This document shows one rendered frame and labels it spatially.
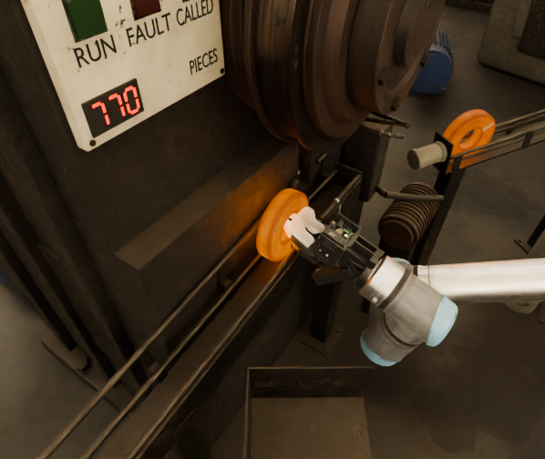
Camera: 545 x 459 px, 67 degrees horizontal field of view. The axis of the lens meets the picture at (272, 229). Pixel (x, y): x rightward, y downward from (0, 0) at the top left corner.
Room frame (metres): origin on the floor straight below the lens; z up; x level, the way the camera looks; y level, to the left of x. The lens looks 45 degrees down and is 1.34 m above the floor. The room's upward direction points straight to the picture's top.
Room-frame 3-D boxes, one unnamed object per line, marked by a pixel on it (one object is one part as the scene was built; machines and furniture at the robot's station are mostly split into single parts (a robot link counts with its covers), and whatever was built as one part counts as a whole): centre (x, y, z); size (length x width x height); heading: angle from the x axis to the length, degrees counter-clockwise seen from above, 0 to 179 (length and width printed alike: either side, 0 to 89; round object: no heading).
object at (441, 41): (2.83, -1.07, 0.17); 0.57 x 0.31 x 0.34; 165
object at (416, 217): (0.94, -0.43, 0.27); 0.22 x 0.13 x 0.53; 145
